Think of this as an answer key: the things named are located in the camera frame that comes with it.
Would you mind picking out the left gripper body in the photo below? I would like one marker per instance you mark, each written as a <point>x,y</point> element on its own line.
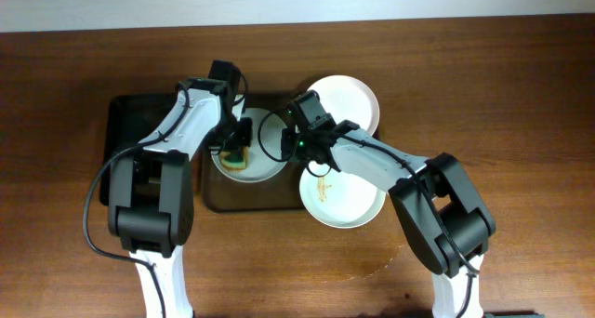
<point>234,132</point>

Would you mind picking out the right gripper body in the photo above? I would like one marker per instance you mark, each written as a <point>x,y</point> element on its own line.
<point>297,144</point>

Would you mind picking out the green yellow sponge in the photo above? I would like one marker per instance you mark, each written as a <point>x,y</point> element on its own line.
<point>236,160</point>

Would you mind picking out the white plate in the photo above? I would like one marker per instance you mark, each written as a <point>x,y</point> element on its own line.
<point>338,199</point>
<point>348,98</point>
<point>259,166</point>

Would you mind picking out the white plate bottom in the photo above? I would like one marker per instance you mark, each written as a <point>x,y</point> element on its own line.
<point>338,199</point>

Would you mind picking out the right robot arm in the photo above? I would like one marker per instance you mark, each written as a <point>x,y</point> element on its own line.
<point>444,219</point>

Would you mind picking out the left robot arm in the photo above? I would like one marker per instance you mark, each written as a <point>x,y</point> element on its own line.
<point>154,239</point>

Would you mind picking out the brown serving tray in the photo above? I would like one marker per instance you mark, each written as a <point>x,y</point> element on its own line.
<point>221,194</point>

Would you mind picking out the black rectangular tray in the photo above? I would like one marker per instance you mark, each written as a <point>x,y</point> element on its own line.
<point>130,119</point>

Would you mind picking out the white plate top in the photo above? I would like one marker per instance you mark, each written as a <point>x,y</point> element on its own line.
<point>348,98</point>

